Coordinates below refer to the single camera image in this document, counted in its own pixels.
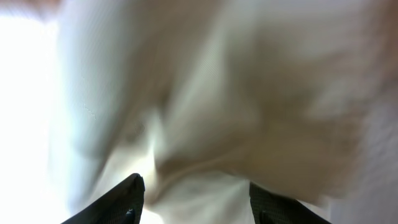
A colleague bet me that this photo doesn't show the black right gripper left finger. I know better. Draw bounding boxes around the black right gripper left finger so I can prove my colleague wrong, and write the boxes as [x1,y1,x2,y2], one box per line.
[62,173,145,224]

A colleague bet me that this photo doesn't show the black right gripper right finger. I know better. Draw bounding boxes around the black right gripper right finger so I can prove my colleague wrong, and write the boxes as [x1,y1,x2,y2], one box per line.
[249,183,331,224]

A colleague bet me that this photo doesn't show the beige khaki shorts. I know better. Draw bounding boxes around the beige khaki shorts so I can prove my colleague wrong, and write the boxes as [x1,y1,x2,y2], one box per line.
[1,0,397,223]

